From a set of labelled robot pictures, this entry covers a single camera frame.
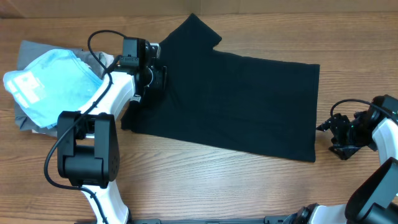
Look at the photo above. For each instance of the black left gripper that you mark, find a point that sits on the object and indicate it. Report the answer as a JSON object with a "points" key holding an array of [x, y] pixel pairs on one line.
{"points": [[160, 75]]}

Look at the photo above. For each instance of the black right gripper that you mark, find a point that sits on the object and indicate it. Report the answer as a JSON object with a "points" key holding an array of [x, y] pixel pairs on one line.
{"points": [[335, 124]]}

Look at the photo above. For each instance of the black t-shirt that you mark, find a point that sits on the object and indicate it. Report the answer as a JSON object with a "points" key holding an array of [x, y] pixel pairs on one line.
{"points": [[225, 100]]}

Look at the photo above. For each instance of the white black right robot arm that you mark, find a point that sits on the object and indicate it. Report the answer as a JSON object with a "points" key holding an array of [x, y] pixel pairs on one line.
{"points": [[372, 202]]}

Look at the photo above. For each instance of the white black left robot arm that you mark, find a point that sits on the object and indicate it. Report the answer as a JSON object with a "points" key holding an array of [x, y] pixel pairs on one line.
{"points": [[87, 144]]}

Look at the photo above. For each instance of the white pink folded garment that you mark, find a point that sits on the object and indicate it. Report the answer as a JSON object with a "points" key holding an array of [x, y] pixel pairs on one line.
{"points": [[106, 59]]}

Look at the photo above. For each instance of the light blue folded shirt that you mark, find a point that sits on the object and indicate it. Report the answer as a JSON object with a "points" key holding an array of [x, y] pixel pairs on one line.
{"points": [[54, 82]]}

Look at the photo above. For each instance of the grey folded garment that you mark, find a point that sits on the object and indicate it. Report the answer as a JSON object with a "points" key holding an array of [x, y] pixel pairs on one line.
{"points": [[28, 52]]}

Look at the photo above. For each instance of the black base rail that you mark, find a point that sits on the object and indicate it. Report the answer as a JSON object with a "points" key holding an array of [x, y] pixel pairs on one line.
{"points": [[279, 219]]}

